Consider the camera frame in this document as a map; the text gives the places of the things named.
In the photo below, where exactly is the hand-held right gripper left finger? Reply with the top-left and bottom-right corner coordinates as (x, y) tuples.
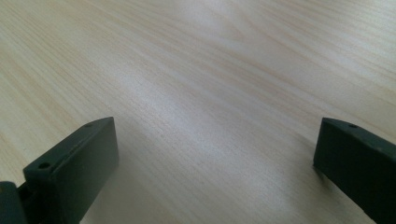
(22, 117), (120, 224)

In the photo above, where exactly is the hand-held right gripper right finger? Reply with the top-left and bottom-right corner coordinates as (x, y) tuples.
(312, 117), (396, 224)

